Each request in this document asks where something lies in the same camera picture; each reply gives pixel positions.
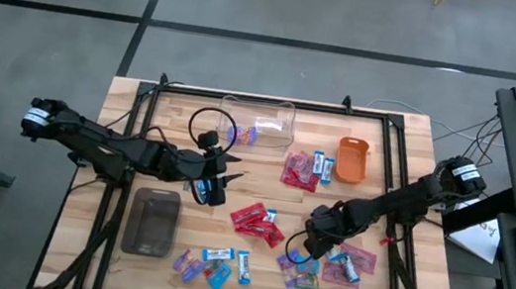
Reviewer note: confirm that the orange plastic bin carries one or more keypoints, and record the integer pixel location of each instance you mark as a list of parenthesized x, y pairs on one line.
[(349, 169)]

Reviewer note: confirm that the small white blue chocolate bar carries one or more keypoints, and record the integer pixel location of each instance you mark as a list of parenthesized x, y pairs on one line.
[(270, 215)]

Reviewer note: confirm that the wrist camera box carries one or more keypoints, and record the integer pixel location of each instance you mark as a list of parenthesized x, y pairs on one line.
[(313, 246), (208, 140)]

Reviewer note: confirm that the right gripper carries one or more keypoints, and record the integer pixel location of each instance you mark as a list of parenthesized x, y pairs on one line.
[(325, 223)]

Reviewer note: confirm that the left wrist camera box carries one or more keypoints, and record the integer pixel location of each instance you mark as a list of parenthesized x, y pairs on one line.
[(208, 140)]

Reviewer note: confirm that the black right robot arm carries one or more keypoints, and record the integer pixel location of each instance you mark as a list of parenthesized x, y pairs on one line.
[(380, 205)]

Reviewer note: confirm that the white paper sheet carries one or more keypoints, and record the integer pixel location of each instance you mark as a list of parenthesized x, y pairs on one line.
[(478, 238)]

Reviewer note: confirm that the small red tag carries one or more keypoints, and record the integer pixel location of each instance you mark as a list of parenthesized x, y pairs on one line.
[(386, 240)]

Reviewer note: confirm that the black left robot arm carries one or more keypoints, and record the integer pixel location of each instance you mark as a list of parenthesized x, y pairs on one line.
[(89, 137)]

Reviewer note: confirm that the black desk crossbar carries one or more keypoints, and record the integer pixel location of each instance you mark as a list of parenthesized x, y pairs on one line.
[(479, 211)]

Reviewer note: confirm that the black aluminium table frame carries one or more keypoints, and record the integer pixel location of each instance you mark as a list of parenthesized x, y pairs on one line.
[(268, 101)]

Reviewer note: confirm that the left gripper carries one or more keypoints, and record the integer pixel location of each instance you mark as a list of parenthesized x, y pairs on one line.
[(204, 170)]

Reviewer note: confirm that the grey translucent plastic bin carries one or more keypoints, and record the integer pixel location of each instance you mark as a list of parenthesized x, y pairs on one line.
[(150, 222)]

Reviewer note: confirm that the clear gummy candy bag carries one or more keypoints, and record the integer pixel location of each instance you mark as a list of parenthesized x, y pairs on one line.
[(211, 264), (302, 281)]

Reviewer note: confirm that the clear plastic bin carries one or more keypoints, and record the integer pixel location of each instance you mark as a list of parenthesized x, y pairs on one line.
[(271, 116)]

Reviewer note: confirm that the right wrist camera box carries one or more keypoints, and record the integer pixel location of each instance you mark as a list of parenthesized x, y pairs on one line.
[(313, 246)]

